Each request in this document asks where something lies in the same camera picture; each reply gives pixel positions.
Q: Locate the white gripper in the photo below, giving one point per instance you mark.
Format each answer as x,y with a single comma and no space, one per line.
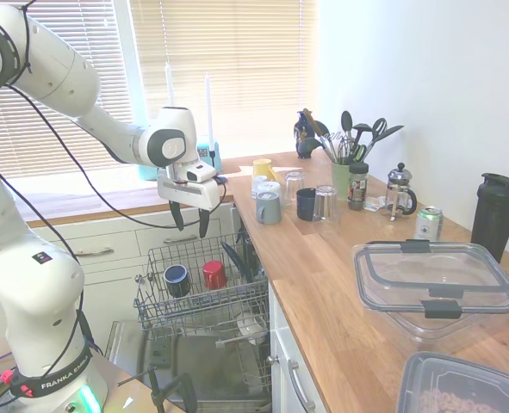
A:
189,194

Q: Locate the red speckled enamel mug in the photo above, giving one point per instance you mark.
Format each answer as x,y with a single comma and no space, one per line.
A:
214,275

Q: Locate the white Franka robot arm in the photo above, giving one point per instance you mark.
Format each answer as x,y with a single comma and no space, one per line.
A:
43,64

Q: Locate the dark blue mug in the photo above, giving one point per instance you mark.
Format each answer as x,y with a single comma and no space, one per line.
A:
176,281

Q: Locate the grey mug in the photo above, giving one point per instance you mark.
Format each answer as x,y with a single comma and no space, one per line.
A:
269,208

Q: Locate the white mug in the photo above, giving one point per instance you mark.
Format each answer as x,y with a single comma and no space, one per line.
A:
268,187

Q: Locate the yellow mug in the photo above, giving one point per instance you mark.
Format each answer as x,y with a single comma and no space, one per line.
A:
262,167

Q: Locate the stainless dishwasher door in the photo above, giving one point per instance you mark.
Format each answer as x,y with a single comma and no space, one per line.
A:
206,370

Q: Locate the white drawer cabinet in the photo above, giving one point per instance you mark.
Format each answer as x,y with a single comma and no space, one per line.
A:
107,266

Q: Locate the clear drinking glass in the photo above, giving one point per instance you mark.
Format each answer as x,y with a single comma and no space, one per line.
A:
326,204
293,187

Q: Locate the tall white candle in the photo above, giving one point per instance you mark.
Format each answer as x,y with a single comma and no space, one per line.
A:
209,112

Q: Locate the navy blue cup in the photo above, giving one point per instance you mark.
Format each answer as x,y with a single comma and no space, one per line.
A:
306,204

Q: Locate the white bowl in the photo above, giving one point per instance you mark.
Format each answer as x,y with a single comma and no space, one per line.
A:
250,329

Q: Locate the short white candle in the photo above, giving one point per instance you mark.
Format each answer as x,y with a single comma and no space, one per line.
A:
168,86

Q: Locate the black bird figurine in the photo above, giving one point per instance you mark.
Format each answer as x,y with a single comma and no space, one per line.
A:
305,142

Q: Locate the green utensil holder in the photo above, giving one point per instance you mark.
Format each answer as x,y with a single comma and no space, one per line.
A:
340,180

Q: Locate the narrow window blind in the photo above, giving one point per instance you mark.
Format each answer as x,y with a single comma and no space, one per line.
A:
56,142

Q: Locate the wooden utensil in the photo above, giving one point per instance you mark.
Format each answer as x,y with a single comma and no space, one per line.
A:
309,118

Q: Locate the white counter base cabinet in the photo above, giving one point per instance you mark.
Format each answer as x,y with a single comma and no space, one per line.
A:
288,340

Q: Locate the wide window blind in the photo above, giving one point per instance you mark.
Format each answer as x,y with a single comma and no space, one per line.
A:
237,64

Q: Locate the metal whisk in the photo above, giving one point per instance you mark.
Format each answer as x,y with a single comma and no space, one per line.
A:
333,144

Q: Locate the dark lidded spice jar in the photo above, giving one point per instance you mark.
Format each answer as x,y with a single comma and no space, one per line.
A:
358,187

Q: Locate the white tea packets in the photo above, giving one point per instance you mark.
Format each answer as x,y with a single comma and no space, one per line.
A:
372,204

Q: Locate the black cooking spoon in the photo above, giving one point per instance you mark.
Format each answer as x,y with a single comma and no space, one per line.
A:
346,122

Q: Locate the black slotted turner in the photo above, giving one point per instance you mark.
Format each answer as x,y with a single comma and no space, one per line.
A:
361,129

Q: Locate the glass French press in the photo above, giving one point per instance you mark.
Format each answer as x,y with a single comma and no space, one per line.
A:
398,193

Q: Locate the black spatula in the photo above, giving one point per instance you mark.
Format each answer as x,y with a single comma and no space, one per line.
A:
389,131

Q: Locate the white green drink can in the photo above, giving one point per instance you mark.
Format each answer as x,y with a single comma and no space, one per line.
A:
429,223

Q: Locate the clear lidded storage container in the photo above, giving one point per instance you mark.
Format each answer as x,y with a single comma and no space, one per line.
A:
435,279

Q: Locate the black shaker bottle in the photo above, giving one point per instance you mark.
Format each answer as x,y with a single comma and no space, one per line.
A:
491,215

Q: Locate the grey lidded food container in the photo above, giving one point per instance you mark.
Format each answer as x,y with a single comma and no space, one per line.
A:
461,385

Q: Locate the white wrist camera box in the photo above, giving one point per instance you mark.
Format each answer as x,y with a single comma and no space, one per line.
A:
200,172

